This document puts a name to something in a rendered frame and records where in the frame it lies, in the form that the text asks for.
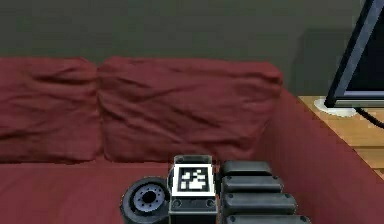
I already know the black cable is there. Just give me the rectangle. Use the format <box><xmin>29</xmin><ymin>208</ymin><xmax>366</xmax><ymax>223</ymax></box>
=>
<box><xmin>353</xmin><ymin>107</ymin><xmax>384</xmax><ymax>129</ymax></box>

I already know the black television set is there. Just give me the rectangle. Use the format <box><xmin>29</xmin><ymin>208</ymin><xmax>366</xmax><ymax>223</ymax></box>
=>
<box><xmin>313</xmin><ymin>0</ymin><xmax>384</xmax><ymax>118</ymax></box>

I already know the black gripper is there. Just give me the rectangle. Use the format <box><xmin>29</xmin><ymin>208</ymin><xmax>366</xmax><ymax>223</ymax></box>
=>
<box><xmin>119</xmin><ymin>176</ymin><xmax>172</xmax><ymax>224</ymax></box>

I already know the dark red sofa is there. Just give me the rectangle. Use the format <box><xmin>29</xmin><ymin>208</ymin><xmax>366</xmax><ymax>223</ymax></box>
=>
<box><xmin>0</xmin><ymin>55</ymin><xmax>384</xmax><ymax>224</ymax></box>

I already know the light wooden table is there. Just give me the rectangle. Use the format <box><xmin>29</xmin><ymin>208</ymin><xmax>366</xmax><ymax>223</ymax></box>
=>
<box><xmin>297</xmin><ymin>95</ymin><xmax>384</xmax><ymax>183</ymax></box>

